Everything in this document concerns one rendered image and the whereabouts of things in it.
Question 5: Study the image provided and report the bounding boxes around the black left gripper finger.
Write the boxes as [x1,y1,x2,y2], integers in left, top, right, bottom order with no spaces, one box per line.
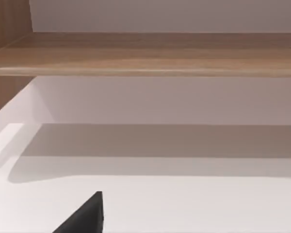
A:
[52,191,105,233]

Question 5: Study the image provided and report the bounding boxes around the wooden open shelf unit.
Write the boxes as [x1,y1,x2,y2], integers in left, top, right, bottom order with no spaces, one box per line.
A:
[0,0,291,119]

